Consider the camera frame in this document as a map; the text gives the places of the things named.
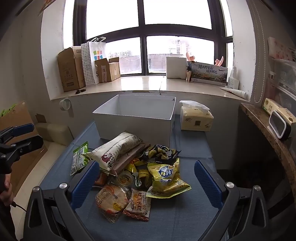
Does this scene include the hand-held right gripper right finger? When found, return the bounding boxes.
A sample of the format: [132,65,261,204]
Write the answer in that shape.
[195,160,276,241]

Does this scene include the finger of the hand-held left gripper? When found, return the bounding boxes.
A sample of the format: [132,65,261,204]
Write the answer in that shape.
[0,123,35,144]
[0,136,44,161]

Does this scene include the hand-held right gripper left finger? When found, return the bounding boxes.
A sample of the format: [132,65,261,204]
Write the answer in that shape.
[16,160,100,241]

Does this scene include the green snack packet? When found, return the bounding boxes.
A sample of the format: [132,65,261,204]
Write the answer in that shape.
[70,141,89,176]

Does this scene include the round cake packet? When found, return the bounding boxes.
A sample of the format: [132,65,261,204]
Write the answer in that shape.
[95,183,131,224]

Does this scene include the small jelly cup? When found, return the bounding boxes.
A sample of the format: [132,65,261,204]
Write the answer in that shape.
[116,170,136,187]

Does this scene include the long brown snack packet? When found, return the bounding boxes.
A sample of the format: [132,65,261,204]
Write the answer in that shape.
[111,142,152,176]

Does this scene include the small yellow snack packet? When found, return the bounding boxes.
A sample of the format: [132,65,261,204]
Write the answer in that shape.
[135,169,153,189]
[126,158,148,173]

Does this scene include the black and yellow chip bag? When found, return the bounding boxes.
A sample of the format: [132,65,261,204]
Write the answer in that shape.
[139,144,182,166]

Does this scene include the orange rice cracker packet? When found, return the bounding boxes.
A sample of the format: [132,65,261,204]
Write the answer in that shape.
[122,188,152,222]

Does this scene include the person's left hand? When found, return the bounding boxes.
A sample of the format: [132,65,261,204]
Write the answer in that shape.
[0,175,15,209]

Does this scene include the flat cardboard sheet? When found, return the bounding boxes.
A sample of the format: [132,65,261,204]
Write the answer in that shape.
[0,101,48,195]

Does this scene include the green packets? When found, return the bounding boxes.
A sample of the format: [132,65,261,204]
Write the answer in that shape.
[0,103,16,117]

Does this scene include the blue fabric mat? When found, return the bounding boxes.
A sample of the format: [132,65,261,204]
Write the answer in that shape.
[38,113,229,241]

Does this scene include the round white vent cap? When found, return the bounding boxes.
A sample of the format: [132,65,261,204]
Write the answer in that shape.
[59,98,71,111]

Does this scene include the tall cardboard box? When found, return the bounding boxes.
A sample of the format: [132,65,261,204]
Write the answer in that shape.
[57,46,86,93]

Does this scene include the brown marble shelf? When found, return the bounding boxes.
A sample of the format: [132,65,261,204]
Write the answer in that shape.
[239,102,296,183]

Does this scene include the polka dot paper bag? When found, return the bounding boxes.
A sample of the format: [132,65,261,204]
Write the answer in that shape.
[80,42,100,87]

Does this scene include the white and black device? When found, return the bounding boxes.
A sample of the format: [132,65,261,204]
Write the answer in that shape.
[268,110,292,139]

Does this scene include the white tube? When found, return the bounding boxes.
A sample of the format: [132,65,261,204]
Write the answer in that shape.
[219,87,247,98]

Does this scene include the yellow and green box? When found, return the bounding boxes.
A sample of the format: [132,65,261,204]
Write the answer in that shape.
[262,98,284,116]

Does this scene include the beige small box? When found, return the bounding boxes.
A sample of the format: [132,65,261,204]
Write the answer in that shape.
[276,108,296,126]

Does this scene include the small open cardboard box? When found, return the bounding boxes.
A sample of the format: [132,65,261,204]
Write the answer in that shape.
[94,57,121,83]

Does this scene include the white spray bottle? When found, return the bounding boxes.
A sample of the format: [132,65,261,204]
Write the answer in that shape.
[227,66,239,90]

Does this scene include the white bag with coloured squares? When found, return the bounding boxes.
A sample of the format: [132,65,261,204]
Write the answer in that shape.
[87,36,107,80]

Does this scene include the printed landscape carton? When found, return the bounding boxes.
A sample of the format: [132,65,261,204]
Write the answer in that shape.
[186,61,229,87]

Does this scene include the beige stone window sill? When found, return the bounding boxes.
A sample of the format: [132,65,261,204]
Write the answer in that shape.
[50,75,250,101]

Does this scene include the white foam box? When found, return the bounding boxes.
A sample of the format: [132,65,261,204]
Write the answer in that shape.
[165,56,188,80]

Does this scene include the clear plastic storage box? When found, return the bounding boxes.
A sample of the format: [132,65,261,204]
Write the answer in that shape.
[268,58,296,109]

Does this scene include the grey stitched panel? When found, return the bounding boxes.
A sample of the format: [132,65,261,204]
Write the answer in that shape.
[248,0,269,103]

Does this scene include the pink printed pack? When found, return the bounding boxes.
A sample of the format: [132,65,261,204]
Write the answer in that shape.
[268,37,296,62]

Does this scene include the black cable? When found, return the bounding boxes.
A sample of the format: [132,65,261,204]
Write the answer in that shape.
[10,201,27,213]

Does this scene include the black window frame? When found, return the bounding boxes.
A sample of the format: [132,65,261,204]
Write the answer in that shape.
[73,0,233,76]

